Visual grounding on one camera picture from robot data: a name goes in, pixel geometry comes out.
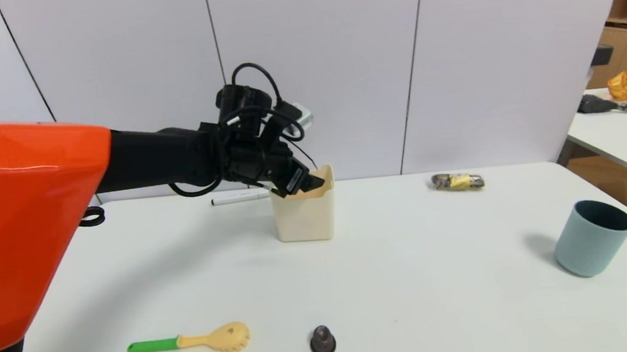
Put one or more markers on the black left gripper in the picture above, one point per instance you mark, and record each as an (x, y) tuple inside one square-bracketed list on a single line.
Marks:
[(293, 182)]

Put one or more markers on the orange and black left arm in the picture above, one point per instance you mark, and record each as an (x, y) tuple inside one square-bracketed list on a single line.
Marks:
[(28, 223)]

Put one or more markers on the cream white open box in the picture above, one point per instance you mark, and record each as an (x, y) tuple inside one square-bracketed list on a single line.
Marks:
[(305, 216)]

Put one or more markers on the white marker with black tips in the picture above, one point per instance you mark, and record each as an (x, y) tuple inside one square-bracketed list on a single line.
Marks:
[(236, 198)]

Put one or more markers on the wrapped chocolate snack packet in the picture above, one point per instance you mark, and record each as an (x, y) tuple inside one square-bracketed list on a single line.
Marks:
[(459, 181)]

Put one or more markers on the light blue cup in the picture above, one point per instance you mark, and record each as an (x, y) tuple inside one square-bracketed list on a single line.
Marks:
[(586, 248)]

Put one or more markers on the black brush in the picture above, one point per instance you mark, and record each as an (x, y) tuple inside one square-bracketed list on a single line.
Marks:
[(596, 104)]

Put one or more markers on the white side table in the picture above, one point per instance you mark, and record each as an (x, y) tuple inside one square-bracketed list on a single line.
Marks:
[(616, 138)]

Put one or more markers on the small black device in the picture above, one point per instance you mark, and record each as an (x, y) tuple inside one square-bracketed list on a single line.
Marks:
[(601, 54)]

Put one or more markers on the orange crinkled bag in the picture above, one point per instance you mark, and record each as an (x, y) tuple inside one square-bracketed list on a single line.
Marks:
[(620, 87)]

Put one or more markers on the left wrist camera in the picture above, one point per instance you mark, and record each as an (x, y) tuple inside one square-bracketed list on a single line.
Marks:
[(244, 100)]

